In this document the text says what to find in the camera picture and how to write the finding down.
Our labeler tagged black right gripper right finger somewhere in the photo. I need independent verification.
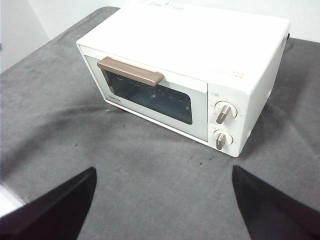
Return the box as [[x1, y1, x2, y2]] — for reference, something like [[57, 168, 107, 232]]
[[231, 164, 320, 240]]

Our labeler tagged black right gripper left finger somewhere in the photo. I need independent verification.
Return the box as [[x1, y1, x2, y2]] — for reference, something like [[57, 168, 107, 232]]
[[0, 166, 97, 240]]

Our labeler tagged cream oven knob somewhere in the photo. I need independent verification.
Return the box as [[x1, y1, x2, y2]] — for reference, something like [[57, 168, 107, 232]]
[[214, 100, 238, 125], [213, 129, 234, 151]]

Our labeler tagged cream toaster oven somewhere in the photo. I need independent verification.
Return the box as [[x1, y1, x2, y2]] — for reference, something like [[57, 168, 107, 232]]
[[76, 4, 291, 158]]

